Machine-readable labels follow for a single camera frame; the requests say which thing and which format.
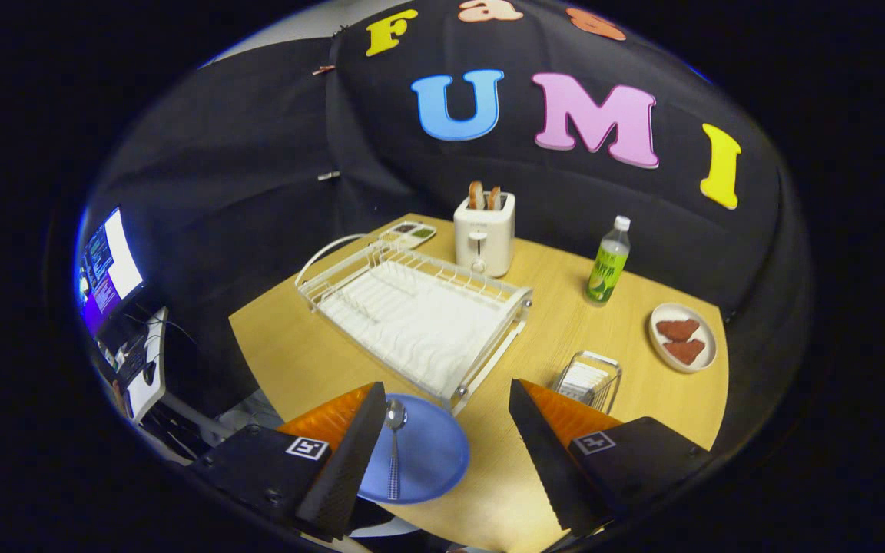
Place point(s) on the white side desk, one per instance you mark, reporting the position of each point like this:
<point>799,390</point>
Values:
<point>157,338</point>

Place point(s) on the red meat piece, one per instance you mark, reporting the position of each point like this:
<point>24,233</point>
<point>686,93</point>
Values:
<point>677,329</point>
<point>684,351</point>

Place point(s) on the green label drink bottle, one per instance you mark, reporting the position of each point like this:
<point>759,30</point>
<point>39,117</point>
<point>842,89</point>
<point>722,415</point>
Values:
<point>608,269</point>

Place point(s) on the blue plate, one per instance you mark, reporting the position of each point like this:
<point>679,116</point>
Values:
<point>431,453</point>

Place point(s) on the black computer mouse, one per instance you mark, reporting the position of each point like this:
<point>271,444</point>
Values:
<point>149,373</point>

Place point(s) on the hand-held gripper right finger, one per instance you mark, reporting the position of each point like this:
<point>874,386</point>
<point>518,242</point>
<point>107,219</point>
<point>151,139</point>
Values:
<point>546,461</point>

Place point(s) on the copper backdrop clip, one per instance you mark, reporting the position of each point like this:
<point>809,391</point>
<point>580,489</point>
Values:
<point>323,70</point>

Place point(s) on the computer monitor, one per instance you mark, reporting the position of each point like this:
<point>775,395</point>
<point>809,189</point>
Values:
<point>108,269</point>

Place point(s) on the small white plate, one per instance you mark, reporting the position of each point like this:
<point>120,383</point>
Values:
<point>707,338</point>

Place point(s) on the toasted bread slice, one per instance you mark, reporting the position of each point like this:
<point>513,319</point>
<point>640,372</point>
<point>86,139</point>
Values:
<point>475,195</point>
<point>494,198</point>

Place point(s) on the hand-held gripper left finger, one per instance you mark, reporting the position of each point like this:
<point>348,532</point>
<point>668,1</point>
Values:
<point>350,461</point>

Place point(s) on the white toaster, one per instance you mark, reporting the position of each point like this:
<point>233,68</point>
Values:
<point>485,238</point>

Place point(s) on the black keyboard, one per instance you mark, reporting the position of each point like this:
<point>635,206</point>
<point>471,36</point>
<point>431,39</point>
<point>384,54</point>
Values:
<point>131,362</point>

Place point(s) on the silver backdrop clip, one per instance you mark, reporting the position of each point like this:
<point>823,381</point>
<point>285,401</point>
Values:
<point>328,176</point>

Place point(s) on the white divided condiment tray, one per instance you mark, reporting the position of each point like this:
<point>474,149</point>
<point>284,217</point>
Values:
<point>408,234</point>

